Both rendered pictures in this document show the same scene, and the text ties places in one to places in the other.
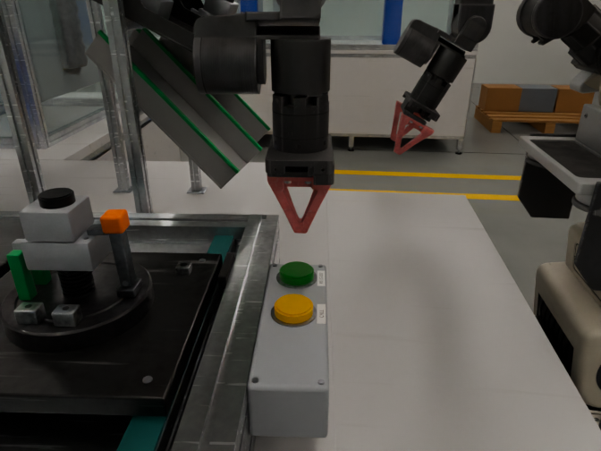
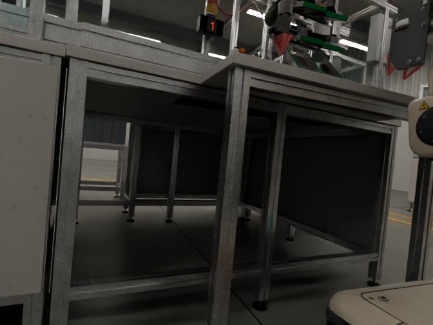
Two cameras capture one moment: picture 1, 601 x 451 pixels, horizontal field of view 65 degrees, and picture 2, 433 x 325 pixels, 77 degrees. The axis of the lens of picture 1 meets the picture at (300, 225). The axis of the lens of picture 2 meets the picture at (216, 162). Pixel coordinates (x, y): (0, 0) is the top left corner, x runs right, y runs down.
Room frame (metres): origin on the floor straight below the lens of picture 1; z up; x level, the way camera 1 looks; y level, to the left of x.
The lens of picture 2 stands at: (-0.23, -0.87, 0.60)
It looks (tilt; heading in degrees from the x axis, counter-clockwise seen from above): 2 degrees down; 62
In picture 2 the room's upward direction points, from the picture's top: 5 degrees clockwise
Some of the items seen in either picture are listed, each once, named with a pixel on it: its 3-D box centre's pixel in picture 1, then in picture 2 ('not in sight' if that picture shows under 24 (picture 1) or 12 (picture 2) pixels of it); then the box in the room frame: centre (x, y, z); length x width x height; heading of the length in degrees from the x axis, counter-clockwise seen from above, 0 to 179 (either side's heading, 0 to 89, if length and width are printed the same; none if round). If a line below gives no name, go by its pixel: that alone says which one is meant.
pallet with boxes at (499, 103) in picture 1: (539, 107); not in sight; (5.38, -2.70, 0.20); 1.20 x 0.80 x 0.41; 84
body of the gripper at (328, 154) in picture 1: (300, 128); (283, 25); (0.48, 0.00, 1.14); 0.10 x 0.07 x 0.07; 178
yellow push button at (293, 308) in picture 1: (293, 311); not in sight; (0.40, 0.01, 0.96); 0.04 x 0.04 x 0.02
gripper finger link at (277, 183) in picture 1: (300, 189); (284, 44); (0.49, 0.00, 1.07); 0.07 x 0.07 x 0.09; 88
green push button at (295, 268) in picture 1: (296, 276); not in sight; (0.47, 0.00, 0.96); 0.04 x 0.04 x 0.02
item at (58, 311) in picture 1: (67, 315); not in sight; (0.35, 0.21, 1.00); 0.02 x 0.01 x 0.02; 88
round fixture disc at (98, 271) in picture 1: (80, 298); not in sight; (0.40, 0.22, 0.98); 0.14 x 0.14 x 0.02
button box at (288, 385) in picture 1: (293, 336); not in sight; (0.40, 0.01, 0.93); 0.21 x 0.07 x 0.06; 178
